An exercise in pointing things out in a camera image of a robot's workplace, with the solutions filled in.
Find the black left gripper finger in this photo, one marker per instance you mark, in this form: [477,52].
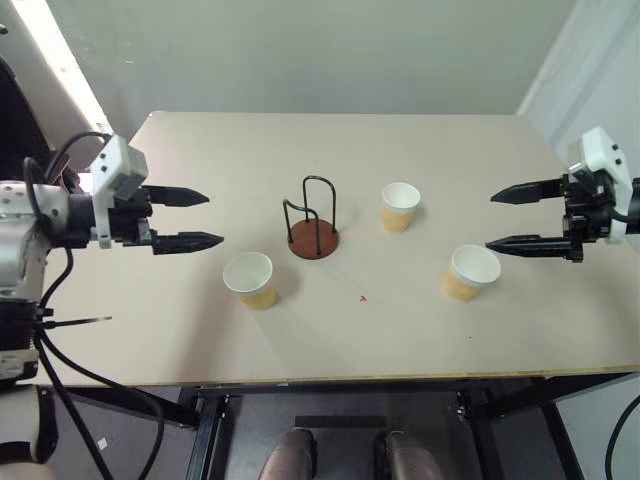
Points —
[175,196]
[187,243]

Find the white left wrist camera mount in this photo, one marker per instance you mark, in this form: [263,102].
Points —
[114,165]

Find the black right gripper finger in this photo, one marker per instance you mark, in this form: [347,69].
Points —
[530,245]
[525,192]

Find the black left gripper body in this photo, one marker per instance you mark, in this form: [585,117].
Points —
[127,220]

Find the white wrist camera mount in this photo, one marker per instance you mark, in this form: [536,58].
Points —
[114,165]
[602,165]

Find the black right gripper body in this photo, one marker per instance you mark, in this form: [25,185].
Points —
[585,215]

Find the yellow paper cup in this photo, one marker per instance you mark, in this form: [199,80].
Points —
[400,207]
[251,280]
[470,275]

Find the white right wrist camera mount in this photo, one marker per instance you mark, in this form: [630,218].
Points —
[602,165]

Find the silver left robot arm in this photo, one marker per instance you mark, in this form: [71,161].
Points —
[30,215]

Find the black table frame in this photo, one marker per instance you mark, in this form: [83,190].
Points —
[350,420]

